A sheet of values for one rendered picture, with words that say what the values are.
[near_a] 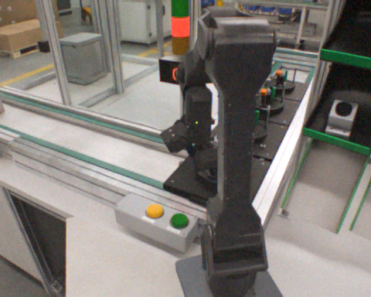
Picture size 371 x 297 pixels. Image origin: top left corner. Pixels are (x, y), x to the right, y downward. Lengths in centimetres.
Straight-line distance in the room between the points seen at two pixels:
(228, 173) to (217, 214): 6
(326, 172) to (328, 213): 10
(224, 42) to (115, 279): 61
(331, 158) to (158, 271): 50
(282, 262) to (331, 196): 21
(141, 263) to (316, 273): 43
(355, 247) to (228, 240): 56
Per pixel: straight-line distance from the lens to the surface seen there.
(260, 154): 99
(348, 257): 91
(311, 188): 78
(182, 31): 89
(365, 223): 79
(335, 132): 65
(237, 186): 41
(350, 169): 79
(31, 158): 113
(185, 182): 85
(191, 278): 54
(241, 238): 44
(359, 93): 77
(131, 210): 79
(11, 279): 204
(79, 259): 85
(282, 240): 89
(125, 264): 82
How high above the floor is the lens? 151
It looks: 33 degrees down
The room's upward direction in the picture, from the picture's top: straight up
